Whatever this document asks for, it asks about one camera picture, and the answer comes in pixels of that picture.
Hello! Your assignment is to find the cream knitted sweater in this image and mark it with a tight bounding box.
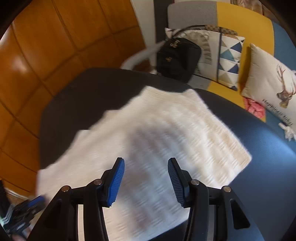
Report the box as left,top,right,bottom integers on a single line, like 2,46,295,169
36,87,252,240

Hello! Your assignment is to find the grey yellow blue sofa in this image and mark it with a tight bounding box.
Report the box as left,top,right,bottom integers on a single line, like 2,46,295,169
166,1,296,144

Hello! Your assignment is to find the pink patterned cloth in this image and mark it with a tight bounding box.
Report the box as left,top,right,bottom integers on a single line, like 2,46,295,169
243,97,266,121

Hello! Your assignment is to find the deer print cushion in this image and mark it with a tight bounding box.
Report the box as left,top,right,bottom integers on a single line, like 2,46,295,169
241,44,295,129

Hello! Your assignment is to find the black handbag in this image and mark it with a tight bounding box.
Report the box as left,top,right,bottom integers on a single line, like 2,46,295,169
156,38,202,83

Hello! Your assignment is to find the triangle pattern cushion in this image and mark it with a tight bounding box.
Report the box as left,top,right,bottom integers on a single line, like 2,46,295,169
165,25,245,91

